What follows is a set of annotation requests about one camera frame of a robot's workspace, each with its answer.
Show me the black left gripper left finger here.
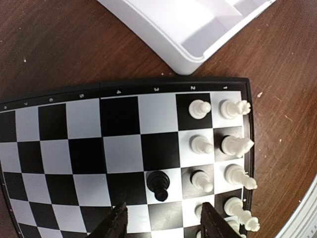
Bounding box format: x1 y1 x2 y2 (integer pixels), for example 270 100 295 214
87 203 128 238

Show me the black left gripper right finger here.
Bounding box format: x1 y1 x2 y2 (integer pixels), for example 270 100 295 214
200 202 241 238

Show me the black white chessboard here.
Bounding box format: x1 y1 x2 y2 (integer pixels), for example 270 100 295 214
0 77 254 238

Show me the white plastic divided tray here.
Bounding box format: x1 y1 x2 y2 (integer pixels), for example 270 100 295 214
100 0 273 75

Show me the white chess piece row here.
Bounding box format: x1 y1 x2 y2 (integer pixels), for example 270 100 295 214
184 100 260 238

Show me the front aluminium rail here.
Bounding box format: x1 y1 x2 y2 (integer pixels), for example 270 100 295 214
275 176 317 238

